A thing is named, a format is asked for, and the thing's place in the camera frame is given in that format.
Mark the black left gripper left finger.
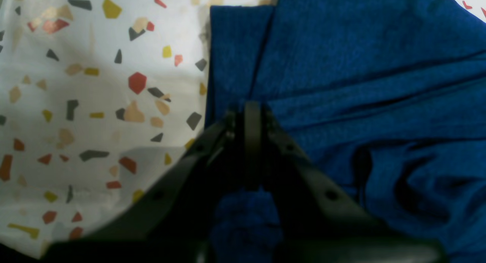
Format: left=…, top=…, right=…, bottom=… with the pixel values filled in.
left=42, top=103, right=262, bottom=263

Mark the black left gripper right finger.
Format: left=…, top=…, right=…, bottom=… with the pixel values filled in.
left=262, top=107, right=447, bottom=263

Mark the dark blue t-shirt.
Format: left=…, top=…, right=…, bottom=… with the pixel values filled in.
left=206, top=0, right=485, bottom=263

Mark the terrazzo patterned table cloth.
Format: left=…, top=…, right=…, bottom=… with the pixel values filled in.
left=0, top=0, right=486, bottom=260

